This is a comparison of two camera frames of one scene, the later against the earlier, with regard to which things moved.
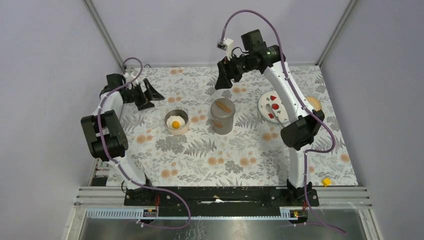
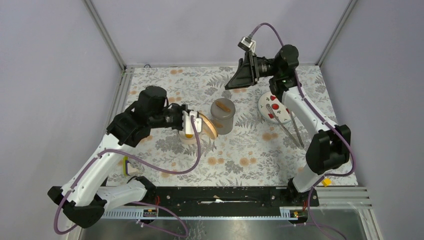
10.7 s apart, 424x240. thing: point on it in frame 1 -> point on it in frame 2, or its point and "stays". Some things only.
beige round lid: [314, 103] -> [207, 128]
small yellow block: [326, 182] stays
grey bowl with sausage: [222, 109] stays
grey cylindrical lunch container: [222, 127] stays
